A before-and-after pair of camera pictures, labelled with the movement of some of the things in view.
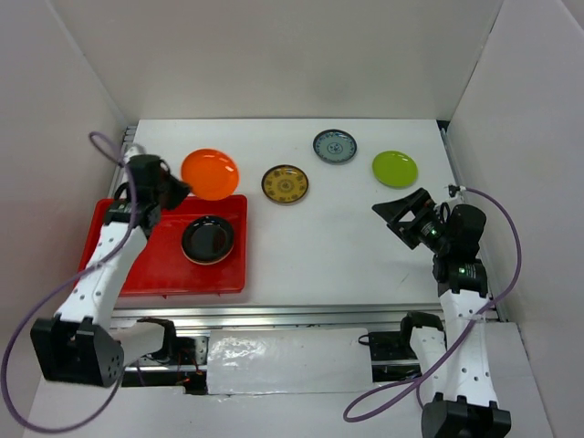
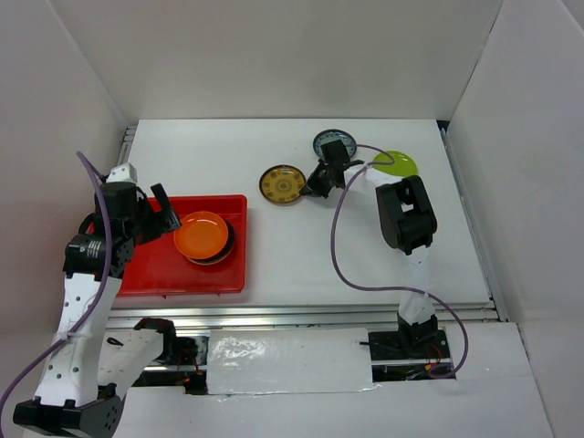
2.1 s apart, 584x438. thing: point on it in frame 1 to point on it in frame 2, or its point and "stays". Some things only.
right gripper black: [422, 206] to [312, 182]
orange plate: [211, 173] to [201, 235]
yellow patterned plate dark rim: [285, 183] stays
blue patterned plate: [336, 146] stays
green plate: [395, 169] stays
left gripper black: [182, 188] to [161, 223]
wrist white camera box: [133, 150] to [122, 173]
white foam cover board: [281, 361] stays
